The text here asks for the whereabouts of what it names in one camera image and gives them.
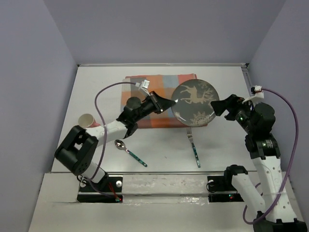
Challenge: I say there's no dark plate with deer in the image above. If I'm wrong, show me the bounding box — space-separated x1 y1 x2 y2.
171 79 220 127

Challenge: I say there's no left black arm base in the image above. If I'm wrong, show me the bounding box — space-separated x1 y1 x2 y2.
77 175 123 203

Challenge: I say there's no spoon with teal handle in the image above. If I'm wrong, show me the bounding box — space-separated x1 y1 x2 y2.
114 140 148 167

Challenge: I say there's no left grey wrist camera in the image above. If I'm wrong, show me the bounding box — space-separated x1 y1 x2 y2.
135 80 150 97

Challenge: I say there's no orange checkered cloth placemat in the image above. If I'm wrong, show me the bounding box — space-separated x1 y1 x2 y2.
121 73 197 129

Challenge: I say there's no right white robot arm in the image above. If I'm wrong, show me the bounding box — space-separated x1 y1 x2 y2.
211 94 308 232

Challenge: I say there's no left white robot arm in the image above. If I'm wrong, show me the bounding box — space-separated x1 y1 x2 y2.
55 91 176 191

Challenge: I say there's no pink paper cup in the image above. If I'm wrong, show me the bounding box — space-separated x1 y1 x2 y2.
78 114 100 128

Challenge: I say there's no fork with teal handle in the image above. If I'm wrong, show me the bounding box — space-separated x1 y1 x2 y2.
187 127 201 168

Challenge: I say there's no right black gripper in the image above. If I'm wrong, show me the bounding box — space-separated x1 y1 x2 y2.
210 93 255 133

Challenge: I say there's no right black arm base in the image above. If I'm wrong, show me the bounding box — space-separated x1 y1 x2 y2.
206 175 243 203

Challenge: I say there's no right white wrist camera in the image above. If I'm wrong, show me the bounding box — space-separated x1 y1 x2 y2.
242 86 264 104

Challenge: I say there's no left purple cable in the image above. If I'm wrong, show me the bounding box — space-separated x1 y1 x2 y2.
88 81 140 201

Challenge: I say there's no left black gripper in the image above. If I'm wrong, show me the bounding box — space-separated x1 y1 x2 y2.
133 91 175 123

